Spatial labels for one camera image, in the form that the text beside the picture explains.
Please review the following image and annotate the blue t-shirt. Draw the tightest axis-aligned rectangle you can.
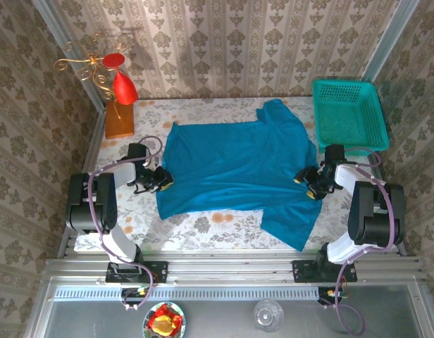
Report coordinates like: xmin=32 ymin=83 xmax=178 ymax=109
xmin=156 ymin=99 xmax=323 ymax=252

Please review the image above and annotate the orange wooden base block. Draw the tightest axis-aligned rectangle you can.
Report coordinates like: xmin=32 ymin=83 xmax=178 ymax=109
xmin=104 ymin=101 xmax=135 ymax=140

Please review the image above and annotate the floral patterned table mat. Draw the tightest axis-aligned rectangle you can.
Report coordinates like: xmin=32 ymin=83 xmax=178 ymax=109
xmin=74 ymin=97 xmax=397 ymax=251

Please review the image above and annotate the teal plastic mesh basket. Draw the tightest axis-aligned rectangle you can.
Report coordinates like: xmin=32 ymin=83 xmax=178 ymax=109
xmin=311 ymin=78 xmax=390 ymax=157

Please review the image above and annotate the red foil sweet wrapper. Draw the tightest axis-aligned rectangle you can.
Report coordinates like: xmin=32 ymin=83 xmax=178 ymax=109
xmin=148 ymin=303 xmax=184 ymax=335

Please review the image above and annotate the clear drinking glass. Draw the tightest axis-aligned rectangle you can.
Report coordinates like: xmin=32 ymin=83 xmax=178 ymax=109
xmin=252 ymin=299 xmax=285 ymax=334

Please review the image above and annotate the yellow wrapped sweet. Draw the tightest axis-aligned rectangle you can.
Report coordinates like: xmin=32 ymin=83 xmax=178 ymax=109
xmin=154 ymin=314 xmax=178 ymax=335

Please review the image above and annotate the blue patterned small plate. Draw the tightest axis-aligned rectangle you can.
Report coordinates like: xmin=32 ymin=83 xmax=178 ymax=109
xmin=142 ymin=301 xmax=186 ymax=338

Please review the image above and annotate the grey metal shelf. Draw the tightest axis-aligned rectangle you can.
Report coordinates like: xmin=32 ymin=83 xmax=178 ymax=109
xmin=25 ymin=276 xmax=434 ymax=338

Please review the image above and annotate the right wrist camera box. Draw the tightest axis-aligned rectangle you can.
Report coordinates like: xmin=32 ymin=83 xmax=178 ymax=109
xmin=324 ymin=144 xmax=345 ymax=163

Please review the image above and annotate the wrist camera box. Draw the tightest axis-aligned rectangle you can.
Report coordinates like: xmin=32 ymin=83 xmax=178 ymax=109
xmin=127 ymin=143 xmax=150 ymax=160
xmin=324 ymin=144 xmax=345 ymax=163

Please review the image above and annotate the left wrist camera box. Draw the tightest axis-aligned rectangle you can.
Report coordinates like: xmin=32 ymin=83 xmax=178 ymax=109
xmin=127 ymin=143 xmax=150 ymax=160

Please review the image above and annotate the aluminium side rail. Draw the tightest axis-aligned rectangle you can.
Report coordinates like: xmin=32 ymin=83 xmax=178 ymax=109
xmin=56 ymin=105 xmax=109 ymax=260
xmin=368 ymin=154 xmax=409 ymax=257

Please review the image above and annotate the gold wire red cone ornament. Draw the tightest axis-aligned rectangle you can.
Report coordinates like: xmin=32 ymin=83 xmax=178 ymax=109
xmin=54 ymin=31 xmax=140 ymax=120

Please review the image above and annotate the black cable connector block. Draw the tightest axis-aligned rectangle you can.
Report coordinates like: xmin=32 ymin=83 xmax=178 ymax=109
xmin=317 ymin=286 xmax=349 ymax=304

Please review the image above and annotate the aluminium extrusion rail beam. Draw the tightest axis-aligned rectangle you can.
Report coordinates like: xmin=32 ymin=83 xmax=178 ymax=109
xmin=43 ymin=249 xmax=425 ymax=282

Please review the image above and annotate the grey slotted cable duct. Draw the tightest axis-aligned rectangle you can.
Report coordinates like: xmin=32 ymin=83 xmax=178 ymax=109
xmin=54 ymin=285 xmax=320 ymax=301

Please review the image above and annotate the aluminium frame post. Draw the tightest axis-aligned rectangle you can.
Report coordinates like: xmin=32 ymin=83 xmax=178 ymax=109
xmin=359 ymin=0 xmax=422 ymax=82
xmin=29 ymin=0 xmax=108 ymax=113

